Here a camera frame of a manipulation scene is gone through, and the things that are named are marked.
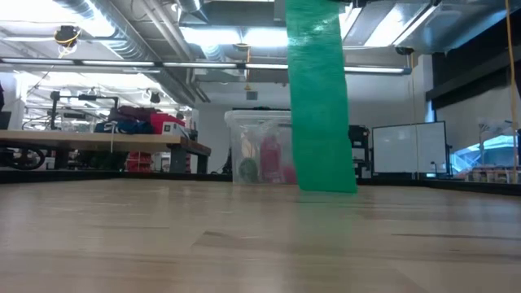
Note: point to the green elastic bandage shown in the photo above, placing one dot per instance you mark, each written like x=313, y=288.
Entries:
x=321, y=122

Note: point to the red bandage roll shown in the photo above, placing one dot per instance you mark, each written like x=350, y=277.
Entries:
x=290, y=175

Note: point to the dark green roll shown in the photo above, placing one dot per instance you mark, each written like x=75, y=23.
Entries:
x=248, y=171

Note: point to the black shelf cart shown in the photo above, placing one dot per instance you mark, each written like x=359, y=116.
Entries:
x=361, y=138

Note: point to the whiteboard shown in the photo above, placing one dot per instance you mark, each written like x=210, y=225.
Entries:
x=407, y=146

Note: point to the clear plastic storage bin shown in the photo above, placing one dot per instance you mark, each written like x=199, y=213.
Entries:
x=244, y=122

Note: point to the white packet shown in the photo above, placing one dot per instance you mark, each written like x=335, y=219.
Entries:
x=247, y=148

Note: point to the red box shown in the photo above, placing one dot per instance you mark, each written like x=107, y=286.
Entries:
x=160, y=122

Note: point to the maroon cloth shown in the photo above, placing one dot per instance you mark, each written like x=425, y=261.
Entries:
x=130, y=112

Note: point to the blue bag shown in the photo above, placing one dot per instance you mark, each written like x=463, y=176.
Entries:
x=130, y=127

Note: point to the red drawer unit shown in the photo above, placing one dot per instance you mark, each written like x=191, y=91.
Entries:
x=138, y=160

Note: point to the wooden workbench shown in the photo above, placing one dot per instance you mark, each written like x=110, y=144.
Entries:
x=102, y=142

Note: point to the black machine under bench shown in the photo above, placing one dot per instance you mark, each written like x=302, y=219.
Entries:
x=102, y=160

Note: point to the black wheel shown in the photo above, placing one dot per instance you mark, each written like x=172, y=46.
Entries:
x=42, y=158

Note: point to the grey wall vent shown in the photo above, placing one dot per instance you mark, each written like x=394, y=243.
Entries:
x=252, y=95

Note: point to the silver ventilation duct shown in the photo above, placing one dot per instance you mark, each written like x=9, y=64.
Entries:
x=122, y=40

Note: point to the black camera rig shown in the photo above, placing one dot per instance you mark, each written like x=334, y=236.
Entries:
x=53, y=110

